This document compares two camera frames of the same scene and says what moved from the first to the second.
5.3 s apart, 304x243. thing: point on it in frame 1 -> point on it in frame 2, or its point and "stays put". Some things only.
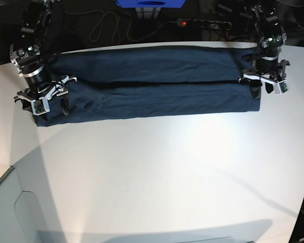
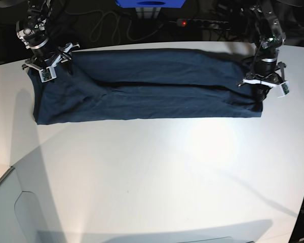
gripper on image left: x=38 y=88 -> x=49 y=60
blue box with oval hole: x=150 y=3 stays put
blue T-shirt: x=132 y=83 stays put
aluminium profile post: x=147 y=12 stays put
